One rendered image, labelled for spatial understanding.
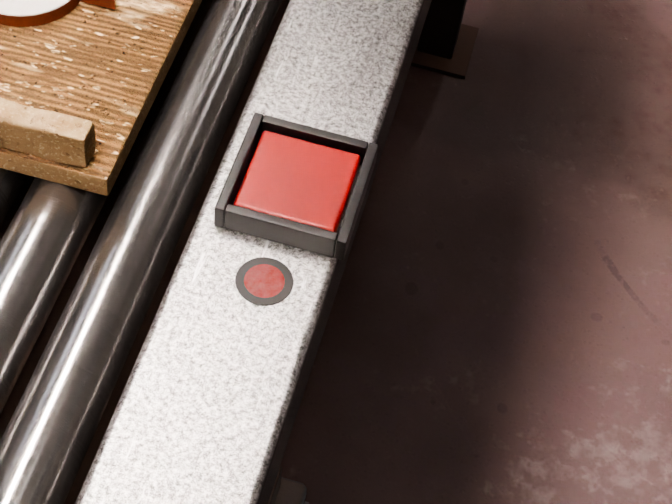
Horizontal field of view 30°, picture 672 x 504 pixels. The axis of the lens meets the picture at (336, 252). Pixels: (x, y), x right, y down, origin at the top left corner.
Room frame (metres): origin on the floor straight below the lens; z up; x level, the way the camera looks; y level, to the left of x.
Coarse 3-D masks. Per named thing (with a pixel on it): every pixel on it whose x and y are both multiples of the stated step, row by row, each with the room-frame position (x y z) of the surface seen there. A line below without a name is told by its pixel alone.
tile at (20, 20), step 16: (0, 0) 0.54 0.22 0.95; (16, 0) 0.54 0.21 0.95; (32, 0) 0.55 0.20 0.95; (48, 0) 0.55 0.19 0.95; (64, 0) 0.55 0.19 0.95; (80, 0) 0.56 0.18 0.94; (96, 0) 0.56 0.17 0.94; (112, 0) 0.56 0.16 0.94; (0, 16) 0.53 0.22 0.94; (16, 16) 0.53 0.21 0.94; (32, 16) 0.53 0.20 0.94; (48, 16) 0.54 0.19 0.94
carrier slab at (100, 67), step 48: (144, 0) 0.57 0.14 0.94; (192, 0) 0.58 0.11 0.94; (0, 48) 0.51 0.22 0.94; (48, 48) 0.52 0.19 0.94; (96, 48) 0.52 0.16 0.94; (144, 48) 0.53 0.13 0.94; (0, 96) 0.47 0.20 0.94; (48, 96) 0.48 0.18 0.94; (96, 96) 0.49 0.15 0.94; (144, 96) 0.49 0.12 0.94; (96, 144) 0.45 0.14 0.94; (96, 192) 0.43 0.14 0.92
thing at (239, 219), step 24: (264, 120) 0.49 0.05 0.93; (336, 144) 0.48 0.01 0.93; (360, 144) 0.48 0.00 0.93; (240, 168) 0.45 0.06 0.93; (360, 168) 0.47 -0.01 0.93; (360, 192) 0.45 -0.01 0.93; (216, 216) 0.42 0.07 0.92; (240, 216) 0.42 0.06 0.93; (264, 216) 0.42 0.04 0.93; (288, 240) 0.42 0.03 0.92; (312, 240) 0.41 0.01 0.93; (336, 240) 0.41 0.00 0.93
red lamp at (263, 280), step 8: (264, 264) 0.40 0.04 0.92; (248, 272) 0.39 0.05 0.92; (256, 272) 0.39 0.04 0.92; (264, 272) 0.40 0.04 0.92; (272, 272) 0.40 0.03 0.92; (280, 272) 0.40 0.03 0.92; (248, 280) 0.39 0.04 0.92; (256, 280) 0.39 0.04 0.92; (264, 280) 0.39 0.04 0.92; (272, 280) 0.39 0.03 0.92; (280, 280) 0.39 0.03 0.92; (248, 288) 0.38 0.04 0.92; (256, 288) 0.38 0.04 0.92; (264, 288) 0.38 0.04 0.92; (272, 288) 0.39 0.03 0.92; (280, 288) 0.39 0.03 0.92; (264, 296) 0.38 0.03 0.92; (272, 296) 0.38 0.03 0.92
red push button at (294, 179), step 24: (264, 144) 0.48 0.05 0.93; (288, 144) 0.48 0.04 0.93; (312, 144) 0.48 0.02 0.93; (264, 168) 0.46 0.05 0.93; (288, 168) 0.46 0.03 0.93; (312, 168) 0.46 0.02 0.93; (336, 168) 0.47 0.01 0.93; (240, 192) 0.44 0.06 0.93; (264, 192) 0.44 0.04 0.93; (288, 192) 0.44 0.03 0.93; (312, 192) 0.45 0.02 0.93; (336, 192) 0.45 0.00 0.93; (288, 216) 0.43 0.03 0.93; (312, 216) 0.43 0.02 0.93; (336, 216) 0.43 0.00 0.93
